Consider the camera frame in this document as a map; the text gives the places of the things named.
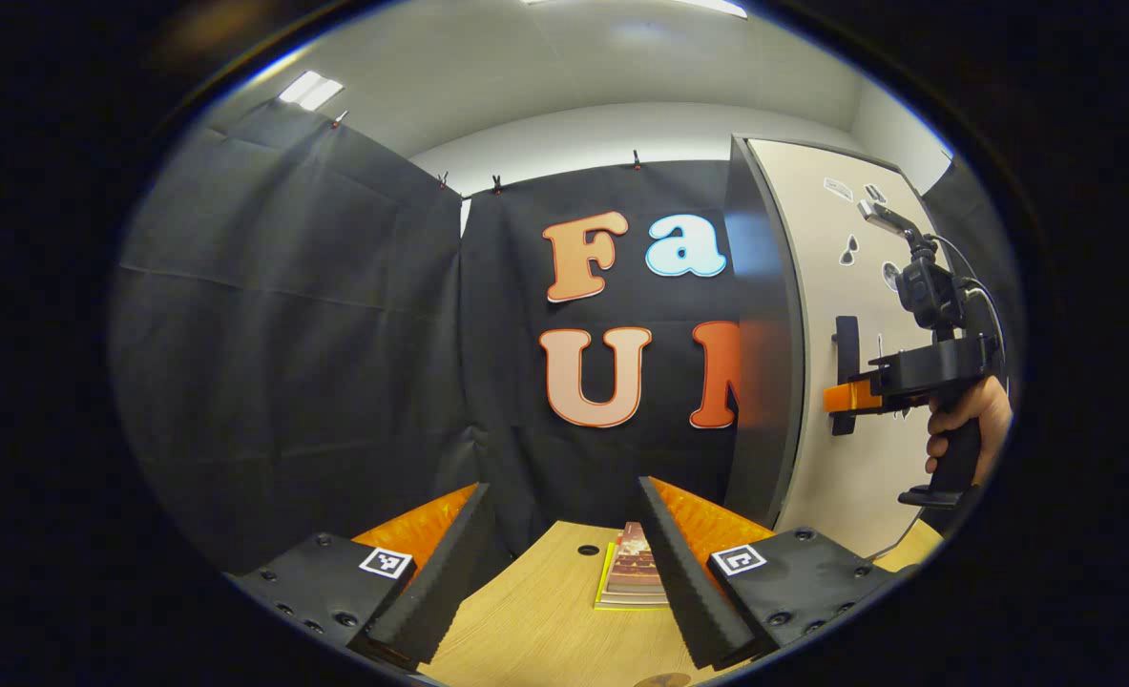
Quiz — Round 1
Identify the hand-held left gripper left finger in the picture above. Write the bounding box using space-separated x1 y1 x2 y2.
223 482 496 674

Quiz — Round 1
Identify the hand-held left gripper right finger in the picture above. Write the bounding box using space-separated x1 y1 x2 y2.
635 475 918 672

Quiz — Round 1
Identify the black cabinet door handle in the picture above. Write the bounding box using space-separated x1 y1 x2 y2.
831 315 861 437

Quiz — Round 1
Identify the beige cabinet door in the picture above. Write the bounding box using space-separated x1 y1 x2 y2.
745 138 951 559

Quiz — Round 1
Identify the grey cabinet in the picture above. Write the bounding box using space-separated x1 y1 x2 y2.
721 134 951 564

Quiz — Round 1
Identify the brown cover book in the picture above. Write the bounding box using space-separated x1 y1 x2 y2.
607 522 668 585

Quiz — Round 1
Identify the black backdrop cloth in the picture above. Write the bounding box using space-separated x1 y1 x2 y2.
109 95 1023 573

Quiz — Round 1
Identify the ceiling light panel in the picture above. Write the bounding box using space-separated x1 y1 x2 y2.
526 0 748 20
278 70 345 111

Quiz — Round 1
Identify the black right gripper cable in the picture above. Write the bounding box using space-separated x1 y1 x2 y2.
931 234 1007 368

